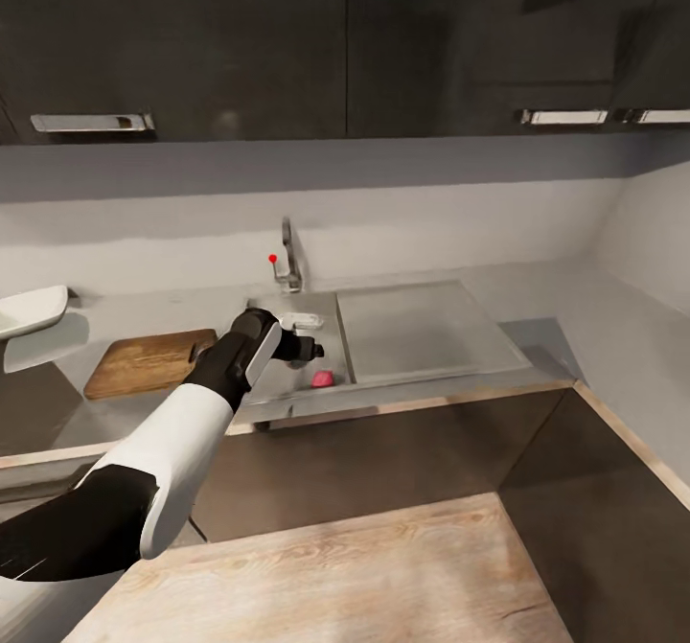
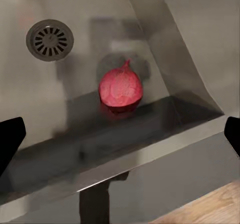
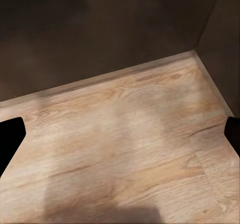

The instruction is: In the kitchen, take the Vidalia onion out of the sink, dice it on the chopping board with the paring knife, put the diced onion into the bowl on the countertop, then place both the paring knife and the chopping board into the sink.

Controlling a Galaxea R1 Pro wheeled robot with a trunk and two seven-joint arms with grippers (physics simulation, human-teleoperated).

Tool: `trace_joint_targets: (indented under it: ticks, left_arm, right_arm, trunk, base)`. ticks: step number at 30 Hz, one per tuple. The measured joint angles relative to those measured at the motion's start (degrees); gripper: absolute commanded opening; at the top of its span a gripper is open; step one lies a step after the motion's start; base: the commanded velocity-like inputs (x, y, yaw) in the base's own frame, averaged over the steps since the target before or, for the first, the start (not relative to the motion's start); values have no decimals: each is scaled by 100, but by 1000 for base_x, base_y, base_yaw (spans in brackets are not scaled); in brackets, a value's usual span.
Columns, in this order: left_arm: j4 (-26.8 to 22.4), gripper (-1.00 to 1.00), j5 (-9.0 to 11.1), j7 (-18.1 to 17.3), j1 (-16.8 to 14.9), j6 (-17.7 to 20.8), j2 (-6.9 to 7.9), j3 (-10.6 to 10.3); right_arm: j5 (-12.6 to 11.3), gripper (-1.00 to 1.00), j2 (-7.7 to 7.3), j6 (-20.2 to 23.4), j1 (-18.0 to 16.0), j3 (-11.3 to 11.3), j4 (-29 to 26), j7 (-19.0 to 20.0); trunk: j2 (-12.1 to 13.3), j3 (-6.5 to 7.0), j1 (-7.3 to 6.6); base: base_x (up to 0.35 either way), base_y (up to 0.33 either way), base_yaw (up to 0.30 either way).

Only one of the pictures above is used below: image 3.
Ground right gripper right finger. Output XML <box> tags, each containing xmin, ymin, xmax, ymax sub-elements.
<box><xmin>224</xmin><ymin>117</ymin><xmax>240</xmax><ymax>157</ymax></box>

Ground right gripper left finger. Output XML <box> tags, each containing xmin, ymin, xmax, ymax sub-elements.
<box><xmin>0</xmin><ymin>117</ymin><xmax>26</xmax><ymax>177</ymax></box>

